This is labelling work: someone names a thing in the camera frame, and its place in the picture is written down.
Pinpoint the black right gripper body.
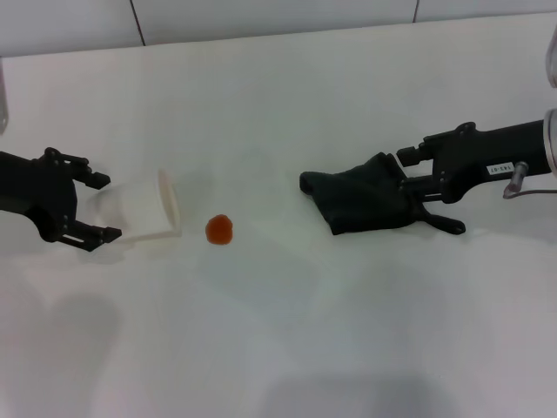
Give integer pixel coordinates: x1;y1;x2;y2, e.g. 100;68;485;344
431;119;549;206

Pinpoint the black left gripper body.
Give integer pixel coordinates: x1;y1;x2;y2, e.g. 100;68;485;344
0;149;79;244

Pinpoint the white paper cup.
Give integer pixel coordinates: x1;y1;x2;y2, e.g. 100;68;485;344
85;168;183;246

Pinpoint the dark blue rag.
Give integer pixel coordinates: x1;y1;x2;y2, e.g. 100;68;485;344
299;152;467;238

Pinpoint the small orange ball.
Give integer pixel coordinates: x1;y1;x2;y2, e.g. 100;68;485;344
205;213;235;246

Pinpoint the thin cable with connector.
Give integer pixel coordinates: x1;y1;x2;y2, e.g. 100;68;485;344
501;160;557;201

